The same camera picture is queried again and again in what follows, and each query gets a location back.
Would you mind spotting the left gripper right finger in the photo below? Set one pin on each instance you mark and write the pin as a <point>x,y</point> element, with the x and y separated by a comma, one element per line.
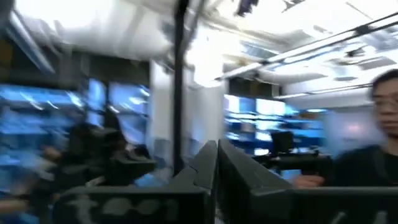
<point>264,205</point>

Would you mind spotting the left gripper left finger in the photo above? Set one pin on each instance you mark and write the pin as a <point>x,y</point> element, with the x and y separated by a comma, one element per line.
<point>186,202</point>

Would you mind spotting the black vertical pole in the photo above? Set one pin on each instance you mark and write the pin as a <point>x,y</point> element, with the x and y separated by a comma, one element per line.
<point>178,87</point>

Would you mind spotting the person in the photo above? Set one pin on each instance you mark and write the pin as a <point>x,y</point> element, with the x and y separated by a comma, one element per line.
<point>373,149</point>

